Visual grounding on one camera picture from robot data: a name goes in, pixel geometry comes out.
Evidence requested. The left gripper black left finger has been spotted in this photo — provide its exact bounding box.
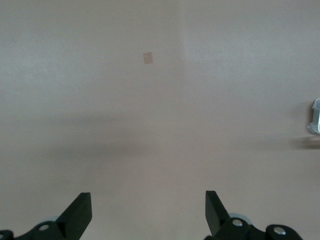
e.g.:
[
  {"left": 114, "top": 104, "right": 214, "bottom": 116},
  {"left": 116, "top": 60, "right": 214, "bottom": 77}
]
[{"left": 0, "top": 191, "right": 93, "bottom": 240}]

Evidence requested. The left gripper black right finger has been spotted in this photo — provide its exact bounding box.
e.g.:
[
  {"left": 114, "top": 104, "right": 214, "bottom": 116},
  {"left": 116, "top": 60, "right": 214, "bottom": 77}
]
[{"left": 203, "top": 190, "right": 305, "bottom": 240}]

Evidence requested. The clear plastic egg carton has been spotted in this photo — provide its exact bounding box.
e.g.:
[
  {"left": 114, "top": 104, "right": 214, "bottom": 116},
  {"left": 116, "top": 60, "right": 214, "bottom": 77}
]
[{"left": 305, "top": 97, "right": 320, "bottom": 135}]

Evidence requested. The small square tape patch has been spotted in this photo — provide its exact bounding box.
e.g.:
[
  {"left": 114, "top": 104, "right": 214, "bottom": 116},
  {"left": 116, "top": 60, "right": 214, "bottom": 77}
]
[{"left": 142, "top": 51, "right": 154, "bottom": 64}]

